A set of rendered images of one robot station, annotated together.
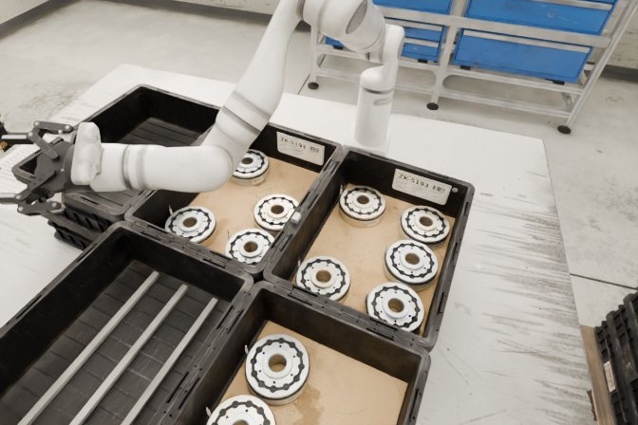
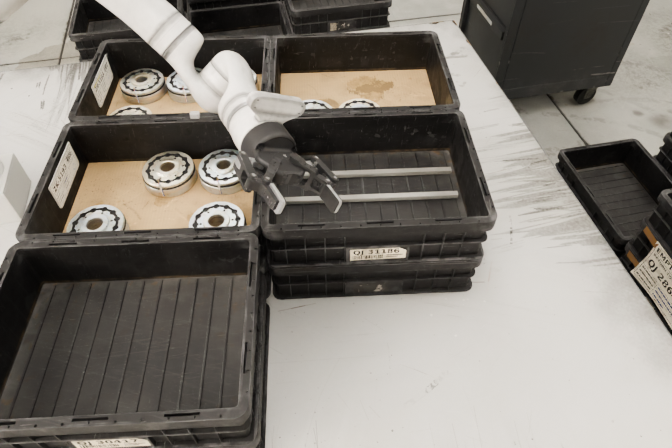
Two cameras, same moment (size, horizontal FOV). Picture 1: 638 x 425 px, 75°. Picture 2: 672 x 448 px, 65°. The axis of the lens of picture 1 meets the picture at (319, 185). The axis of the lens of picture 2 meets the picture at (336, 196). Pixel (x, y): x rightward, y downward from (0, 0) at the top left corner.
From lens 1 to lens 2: 1.11 m
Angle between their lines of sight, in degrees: 72
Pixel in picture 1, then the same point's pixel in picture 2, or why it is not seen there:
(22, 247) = not seen: outside the picture
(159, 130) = (24, 402)
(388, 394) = (292, 78)
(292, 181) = (105, 191)
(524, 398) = not seen: hidden behind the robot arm
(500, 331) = not seen: hidden behind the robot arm
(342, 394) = (305, 95)
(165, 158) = (243, 78)
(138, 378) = (365, 187)
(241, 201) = (155, 218)
